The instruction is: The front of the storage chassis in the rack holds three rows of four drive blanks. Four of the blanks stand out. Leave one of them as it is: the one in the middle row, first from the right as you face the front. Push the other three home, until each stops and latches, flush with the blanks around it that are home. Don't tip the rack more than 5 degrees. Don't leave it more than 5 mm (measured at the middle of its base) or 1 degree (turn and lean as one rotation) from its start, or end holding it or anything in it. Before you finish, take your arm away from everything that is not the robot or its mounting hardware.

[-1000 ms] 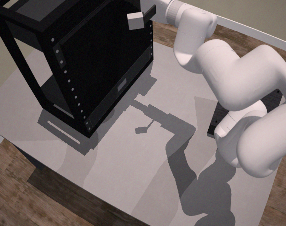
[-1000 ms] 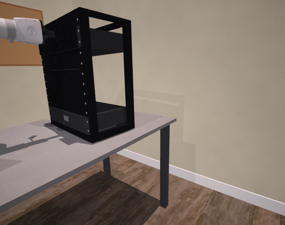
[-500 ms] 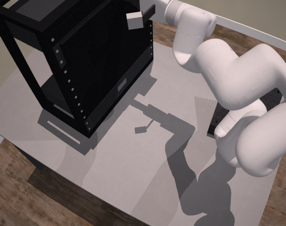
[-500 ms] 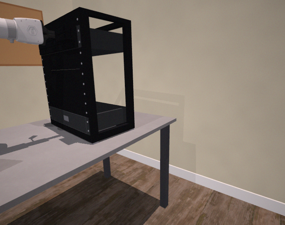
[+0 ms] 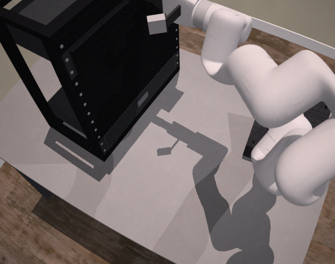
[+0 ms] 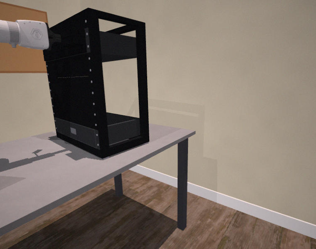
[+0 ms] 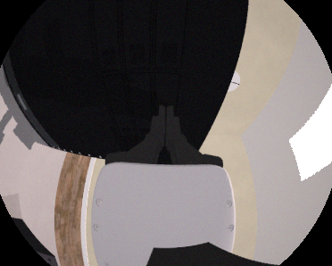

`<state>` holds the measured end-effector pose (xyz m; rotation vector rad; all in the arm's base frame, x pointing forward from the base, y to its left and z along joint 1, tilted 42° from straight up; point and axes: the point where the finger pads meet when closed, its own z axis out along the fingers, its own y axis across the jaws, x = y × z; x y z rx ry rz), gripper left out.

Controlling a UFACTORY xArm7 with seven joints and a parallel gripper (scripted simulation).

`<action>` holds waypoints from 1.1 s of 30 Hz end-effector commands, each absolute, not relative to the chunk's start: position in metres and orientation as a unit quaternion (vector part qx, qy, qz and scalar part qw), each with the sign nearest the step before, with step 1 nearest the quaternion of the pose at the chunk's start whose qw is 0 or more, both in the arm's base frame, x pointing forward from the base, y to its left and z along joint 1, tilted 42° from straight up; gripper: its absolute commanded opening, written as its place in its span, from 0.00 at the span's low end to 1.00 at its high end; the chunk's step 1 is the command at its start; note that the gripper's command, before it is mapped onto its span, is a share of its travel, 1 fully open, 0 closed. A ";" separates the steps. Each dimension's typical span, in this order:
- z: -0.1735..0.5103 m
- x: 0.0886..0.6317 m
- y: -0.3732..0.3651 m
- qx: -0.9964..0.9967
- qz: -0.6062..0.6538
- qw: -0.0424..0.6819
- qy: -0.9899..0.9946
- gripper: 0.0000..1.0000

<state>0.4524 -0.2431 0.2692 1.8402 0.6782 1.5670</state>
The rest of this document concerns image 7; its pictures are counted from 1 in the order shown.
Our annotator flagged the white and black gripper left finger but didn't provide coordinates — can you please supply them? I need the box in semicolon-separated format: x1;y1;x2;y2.
105;105;165;164

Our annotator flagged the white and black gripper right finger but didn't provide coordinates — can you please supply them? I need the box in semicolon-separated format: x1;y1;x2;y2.
165;105;223;168

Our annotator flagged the black server rack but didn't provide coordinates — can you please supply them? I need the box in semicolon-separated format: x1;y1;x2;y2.
2;0;249;159

